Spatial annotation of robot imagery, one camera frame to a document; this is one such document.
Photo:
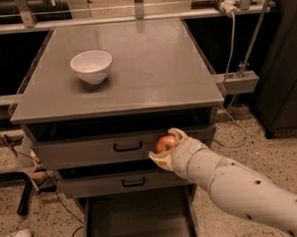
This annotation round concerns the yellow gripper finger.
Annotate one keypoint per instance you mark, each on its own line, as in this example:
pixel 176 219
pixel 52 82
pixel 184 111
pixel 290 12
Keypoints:
pixel 162 160
pixel 178 135

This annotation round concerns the red apple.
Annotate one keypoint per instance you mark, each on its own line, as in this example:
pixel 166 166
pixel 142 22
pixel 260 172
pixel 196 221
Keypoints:
pixel 165 143

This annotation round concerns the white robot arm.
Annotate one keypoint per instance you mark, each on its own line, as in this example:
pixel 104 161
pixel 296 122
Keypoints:
pixel 230 185

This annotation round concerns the middle grey drawer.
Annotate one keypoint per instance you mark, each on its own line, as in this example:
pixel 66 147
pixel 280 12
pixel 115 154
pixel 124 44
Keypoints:
pixel 78 186

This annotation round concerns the top grey drawer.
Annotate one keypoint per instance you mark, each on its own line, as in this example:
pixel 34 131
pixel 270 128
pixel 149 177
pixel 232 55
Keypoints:
pixel 98 150

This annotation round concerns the bottom open grey drawer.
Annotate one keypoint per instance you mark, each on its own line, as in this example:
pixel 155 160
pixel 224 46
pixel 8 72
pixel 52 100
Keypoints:
pixel 164 212

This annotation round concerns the grey drawer cabinet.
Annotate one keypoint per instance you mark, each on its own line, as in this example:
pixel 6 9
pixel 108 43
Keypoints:
pixel 157 80

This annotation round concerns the white ceramic bowl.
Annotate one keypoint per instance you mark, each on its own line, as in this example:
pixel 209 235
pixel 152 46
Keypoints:
pixel 92 66

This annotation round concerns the dark cabinet at right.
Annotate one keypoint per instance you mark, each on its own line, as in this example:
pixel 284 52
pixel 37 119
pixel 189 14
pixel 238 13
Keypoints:
pixel 275 98

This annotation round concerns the white power strip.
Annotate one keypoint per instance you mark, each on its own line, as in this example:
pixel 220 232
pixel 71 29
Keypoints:
pixel 225 6

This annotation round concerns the metal diagonal rod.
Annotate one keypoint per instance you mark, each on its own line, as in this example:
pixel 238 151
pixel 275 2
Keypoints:
pixel 242 67

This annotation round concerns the grey metal bracket block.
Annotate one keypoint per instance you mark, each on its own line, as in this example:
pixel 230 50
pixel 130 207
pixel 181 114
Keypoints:
pixel 234 85

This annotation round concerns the grey back rail shelf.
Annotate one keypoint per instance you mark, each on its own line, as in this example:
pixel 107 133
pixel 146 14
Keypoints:
pixel 46 25

